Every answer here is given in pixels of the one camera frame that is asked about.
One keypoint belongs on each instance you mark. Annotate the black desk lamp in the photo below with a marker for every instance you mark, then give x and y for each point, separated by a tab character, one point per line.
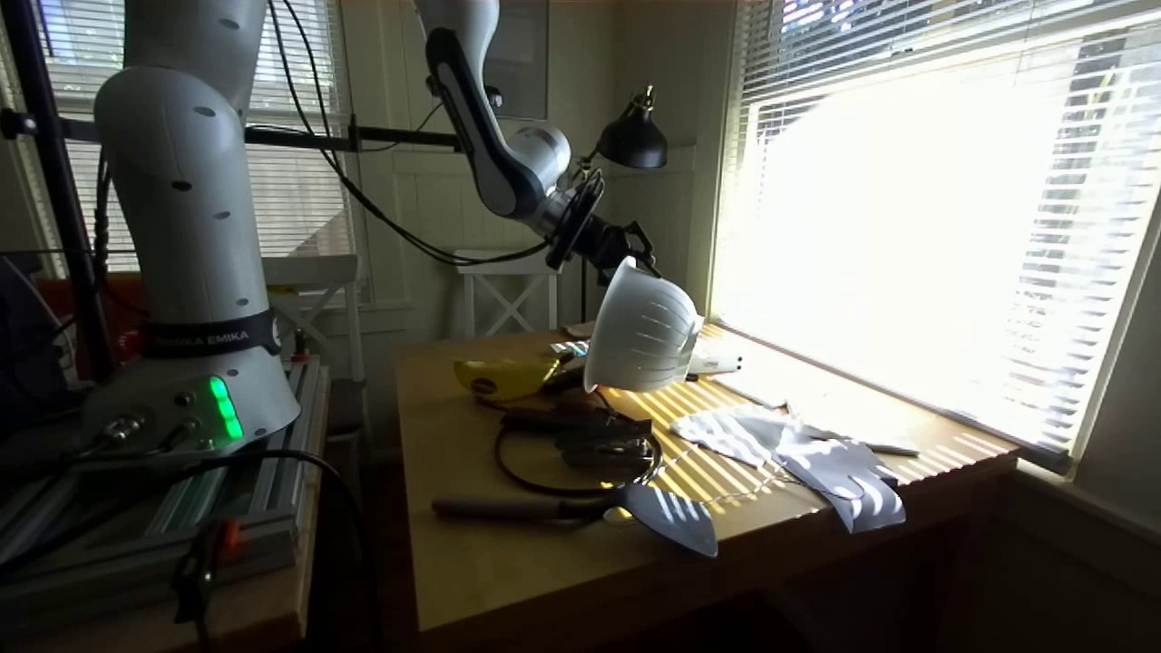
632	140

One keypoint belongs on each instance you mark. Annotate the yellow plastic banana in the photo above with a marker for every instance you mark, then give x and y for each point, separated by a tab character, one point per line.
501	377

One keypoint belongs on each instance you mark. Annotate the large white window blind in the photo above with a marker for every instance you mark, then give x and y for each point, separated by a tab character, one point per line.
944	220

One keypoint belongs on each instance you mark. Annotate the black horizontal pole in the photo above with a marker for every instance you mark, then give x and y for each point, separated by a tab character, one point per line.
338	136

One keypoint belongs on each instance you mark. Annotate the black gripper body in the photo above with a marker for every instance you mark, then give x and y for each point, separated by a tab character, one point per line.
599	230

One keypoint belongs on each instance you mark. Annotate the small white window blind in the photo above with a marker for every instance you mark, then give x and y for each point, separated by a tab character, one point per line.
301	194

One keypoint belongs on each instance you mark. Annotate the grey wall panel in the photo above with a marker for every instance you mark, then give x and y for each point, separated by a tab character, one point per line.
528	47

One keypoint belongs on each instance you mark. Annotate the patterned white sheet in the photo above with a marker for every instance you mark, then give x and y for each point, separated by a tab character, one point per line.
726	438

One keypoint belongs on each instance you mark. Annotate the white slotted bowl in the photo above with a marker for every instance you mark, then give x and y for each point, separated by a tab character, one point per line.
647	329

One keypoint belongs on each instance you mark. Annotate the white wooden chair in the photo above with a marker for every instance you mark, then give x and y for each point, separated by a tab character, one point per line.
507	294
309	290

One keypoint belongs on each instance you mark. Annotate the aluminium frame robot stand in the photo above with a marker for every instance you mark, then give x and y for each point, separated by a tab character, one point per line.
130	531

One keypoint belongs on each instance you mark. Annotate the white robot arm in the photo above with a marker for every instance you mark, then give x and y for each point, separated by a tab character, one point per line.
181	184

